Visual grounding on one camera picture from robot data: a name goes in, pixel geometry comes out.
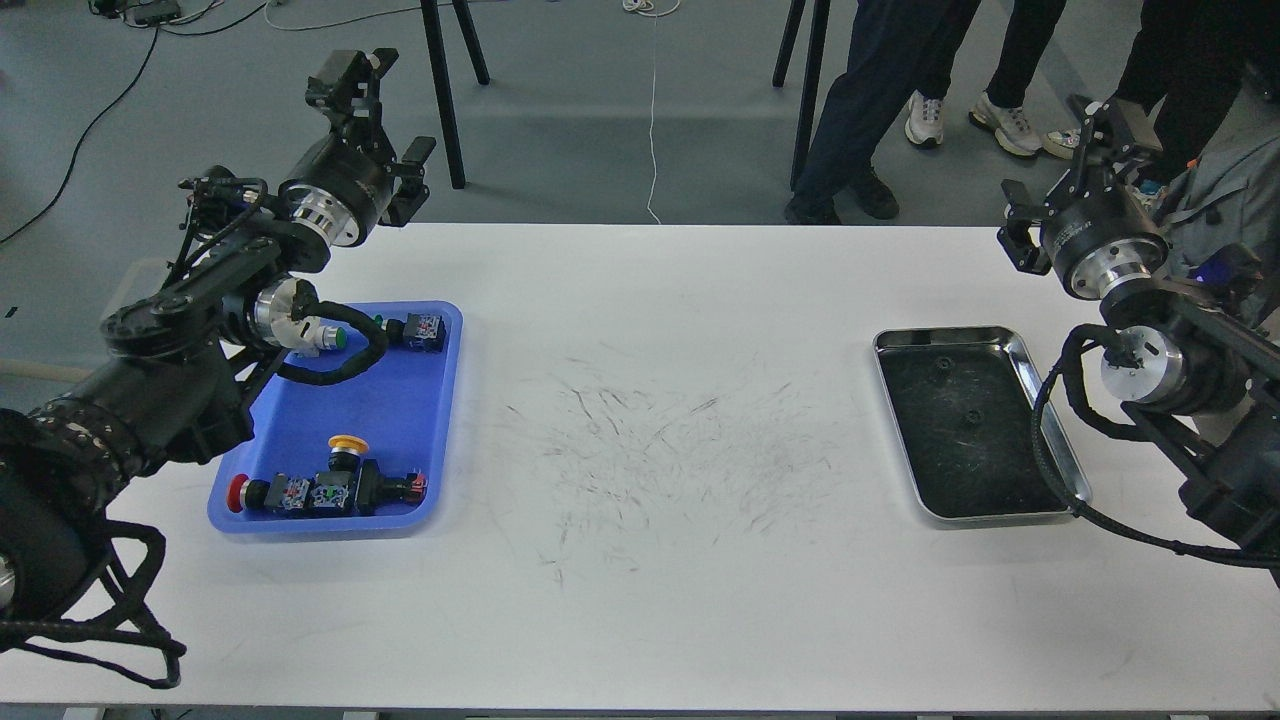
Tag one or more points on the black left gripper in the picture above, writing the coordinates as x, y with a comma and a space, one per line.
345, 184

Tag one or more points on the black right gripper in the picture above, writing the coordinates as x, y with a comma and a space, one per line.
1095, 233

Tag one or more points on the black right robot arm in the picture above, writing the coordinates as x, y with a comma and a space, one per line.
1172, 363

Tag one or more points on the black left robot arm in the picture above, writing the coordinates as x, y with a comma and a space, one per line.
186, 365

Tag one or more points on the black tripod legs left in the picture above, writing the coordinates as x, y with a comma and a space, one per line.
441, 77

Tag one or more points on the black tripod legs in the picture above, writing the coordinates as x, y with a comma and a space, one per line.
815, 50
441, 77

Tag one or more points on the grey backpack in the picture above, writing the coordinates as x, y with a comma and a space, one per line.
1229, 196

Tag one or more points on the person in black trousers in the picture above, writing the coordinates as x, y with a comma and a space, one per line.
1189, 58

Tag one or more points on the green black push button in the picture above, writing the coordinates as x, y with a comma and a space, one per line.
419, 332

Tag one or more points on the orange white push button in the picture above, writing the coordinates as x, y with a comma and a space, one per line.
312, 338

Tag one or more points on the person in dark trousers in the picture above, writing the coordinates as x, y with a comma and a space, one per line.
901, 53

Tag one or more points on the metal tray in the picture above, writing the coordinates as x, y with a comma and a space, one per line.
983, 475

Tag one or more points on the blue plastic tray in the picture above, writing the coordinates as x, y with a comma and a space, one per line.
401, 406

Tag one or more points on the black tripod legs right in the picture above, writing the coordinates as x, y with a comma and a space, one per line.
815, 50

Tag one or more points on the yellow mushroom push button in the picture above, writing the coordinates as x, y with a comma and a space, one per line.
346, 453

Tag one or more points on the black red-tipped switch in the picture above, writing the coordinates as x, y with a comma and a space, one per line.
350, 488

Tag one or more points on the red push button switch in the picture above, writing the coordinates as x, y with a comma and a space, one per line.
282, 495

